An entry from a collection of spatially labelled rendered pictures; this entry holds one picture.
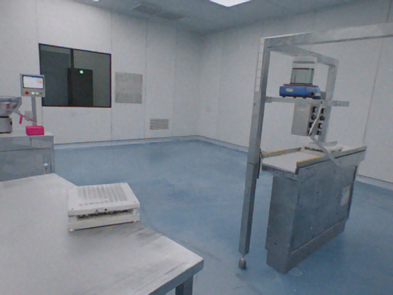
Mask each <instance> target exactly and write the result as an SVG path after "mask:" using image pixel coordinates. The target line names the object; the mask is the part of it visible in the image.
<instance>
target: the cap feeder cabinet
mask: <svg viewBox="0 0 393 295"><path fill-rule="evenodd" d="M5 133H6V134H3V133H2V132H0V182H4V181H12V180H13V179H20V178H27V177H32V176H39V175H46V174H51V173H55V151H54V135H53V134H51V133H50V132H48V131H47V130H45V129H44V133H45V134H44V135H33V136H28V135H27V134H26V130H25V128H24V129H13V131H12V132H5Z"/></svg>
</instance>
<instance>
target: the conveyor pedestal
mask: <svg viewBox="0 0 393 295"><path fill-rule="evenodd" d="M358 166H359V162H358V163H357V166H355V164H352V165H348V166H346V167H343V168H341V169H337V172H336V173H335V174H333V173H334V171H330V172H328V173H324V174H322V175H319V176H316V177H313V178H311V179H306V180H305V184H303V185H301V184H302V182H299V183H298V182H296V181H292V180H289V179H285V178H281V177H278V176H275V175H273V183H272V189H271V200H270V209H269V215H268V225H267V235H266V241H265V249H266V250H267V260H266V264H268V265H269V266H272V267H273V268H275V269H276V270H278V271H280V272H282V273H283V274H286V273H287V272H288V271H289V270H290V269H293V268H294V267H295V266H297V265H298V264H299V263H301V262H302V261H303V260H305V259H306V258H307V257H309V256H310V255H312V254H313V253H314V252H315V251H317V250H319V249H320V248H322V247H323V246H324V245H326V244H327V243H328V242H330V241H331V240H333V239H334V238H335V237H336V236H337V235H338V234H340V233H341V232H343V231H344V229H345V225H346V221H347V220H348V219H349V215H350V211H351V204H352V197H353V193H354V187H355V183H356V176H357V170H358Z"/></svg>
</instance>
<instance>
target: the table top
mask: <svg viewBox="0 0 393 295"><path fill-rule="evenodd" d="M68 187H77V186H76V185H75V184H73V183H71V182H69V181H67V180H66V179H64V178H62V177H60V176H58V175H57V174H55V173H51V174H46V175H39V176H32V177H27V178H20V179H13V180H12V181H4V182H0V295H165V294H167V293H168V292H170V291H171V290H173V289H174V288H176V287H177V286H179V285H180V284H181V283H182V282H184V281H186V280H187V279H188V278H190V277H191V276H193V275H195V274H196V273H198V272H199V271H201V270H203V269H204V258H202V257H201V256H199V255H197V254H195V253H193V252H191V251H189V250H188V249H186V248H184V247H183V246H180V245H179V244H177V243H176V242H174V241H172V240H170V239H168V238H167V237H165V236H164V235H163V234H161V233H159V232H157V231H156V230H154V229H151V228H150V227H148V226H146V225H145V224H143V223H141V222H139V221H136V222H135V221H131V222H123V223H117V224H108V225H103V226H99V227H91V228H85V229H77V230H74V231H68V198H67V188H68Z"/></svg>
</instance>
